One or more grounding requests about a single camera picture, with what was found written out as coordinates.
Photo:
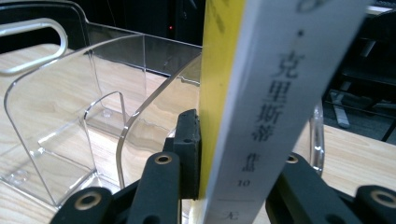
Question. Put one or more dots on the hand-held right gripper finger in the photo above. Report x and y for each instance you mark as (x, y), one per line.
(188, 149)

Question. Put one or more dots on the yellow book with white spine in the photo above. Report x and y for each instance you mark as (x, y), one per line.
(280, 93)

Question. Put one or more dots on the clear acrylic book rack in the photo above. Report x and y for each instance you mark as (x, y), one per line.
(62, 124)

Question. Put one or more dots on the black cabinet with red light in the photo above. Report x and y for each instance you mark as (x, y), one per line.
(155, 21)

